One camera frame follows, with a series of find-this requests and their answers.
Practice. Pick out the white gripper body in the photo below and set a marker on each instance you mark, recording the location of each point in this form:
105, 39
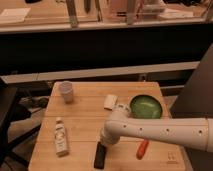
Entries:
104, 139

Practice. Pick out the black eraser block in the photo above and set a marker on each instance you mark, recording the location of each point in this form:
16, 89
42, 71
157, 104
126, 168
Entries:
99, 161

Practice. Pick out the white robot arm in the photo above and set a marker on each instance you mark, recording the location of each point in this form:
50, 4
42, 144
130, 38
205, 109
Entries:
196, 133

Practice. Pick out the white ceramic cup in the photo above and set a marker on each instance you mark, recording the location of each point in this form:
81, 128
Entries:
66, 91

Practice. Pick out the white sponge block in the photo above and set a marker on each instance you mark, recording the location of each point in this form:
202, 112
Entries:
110, 101

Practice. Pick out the orange carrot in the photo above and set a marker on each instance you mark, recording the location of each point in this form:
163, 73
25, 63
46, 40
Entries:
142, 149

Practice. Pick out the small white bottle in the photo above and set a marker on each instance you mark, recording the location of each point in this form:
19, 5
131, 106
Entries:
60, 138

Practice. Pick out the green bowl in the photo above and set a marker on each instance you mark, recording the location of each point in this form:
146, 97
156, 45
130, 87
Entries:
146, 107

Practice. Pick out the dark chair back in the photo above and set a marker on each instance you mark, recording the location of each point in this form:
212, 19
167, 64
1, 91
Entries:
195, 101

